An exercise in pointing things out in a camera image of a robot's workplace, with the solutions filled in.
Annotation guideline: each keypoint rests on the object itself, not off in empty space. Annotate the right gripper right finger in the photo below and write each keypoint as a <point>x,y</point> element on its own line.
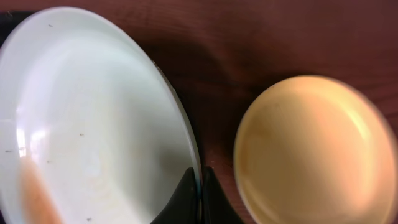
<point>216,207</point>

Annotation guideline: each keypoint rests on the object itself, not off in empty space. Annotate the light green front plate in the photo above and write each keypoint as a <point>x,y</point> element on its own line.
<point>91,129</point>

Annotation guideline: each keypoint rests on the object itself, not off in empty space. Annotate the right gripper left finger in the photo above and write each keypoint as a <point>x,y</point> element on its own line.
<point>182,207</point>

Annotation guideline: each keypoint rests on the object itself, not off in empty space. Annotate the yellow plate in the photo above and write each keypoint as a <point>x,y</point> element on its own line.
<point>312,149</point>

